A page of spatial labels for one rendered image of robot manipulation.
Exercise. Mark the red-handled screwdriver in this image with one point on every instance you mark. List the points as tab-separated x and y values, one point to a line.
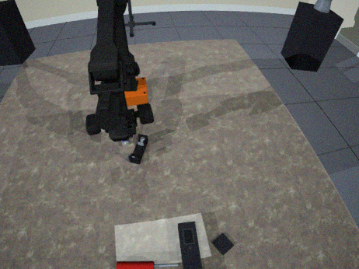
140	265

